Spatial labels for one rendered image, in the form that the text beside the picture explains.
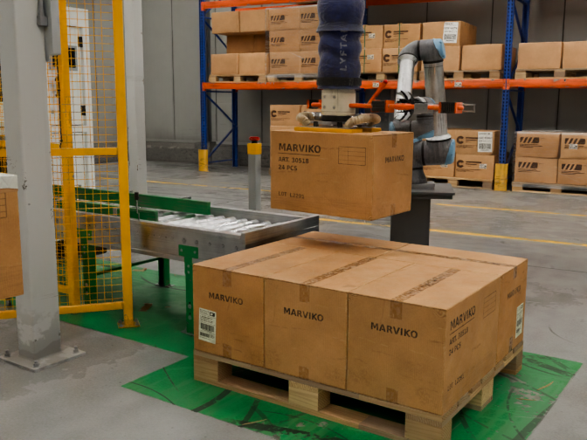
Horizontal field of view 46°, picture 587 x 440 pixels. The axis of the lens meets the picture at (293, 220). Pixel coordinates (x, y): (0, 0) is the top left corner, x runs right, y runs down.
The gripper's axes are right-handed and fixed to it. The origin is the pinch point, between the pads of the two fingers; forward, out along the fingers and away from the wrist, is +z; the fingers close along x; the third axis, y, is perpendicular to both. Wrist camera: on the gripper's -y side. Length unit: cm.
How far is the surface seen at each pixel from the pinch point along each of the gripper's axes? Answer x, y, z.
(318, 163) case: -28, 27, 33
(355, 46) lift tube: 28.1, 17.8, 15.1
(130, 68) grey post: 32, 350, -139
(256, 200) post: -61, 117, -32
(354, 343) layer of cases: -90, -29, 93
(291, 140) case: -18, 44, 32
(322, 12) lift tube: 44, 31, 24
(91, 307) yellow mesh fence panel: -112, 149, 75
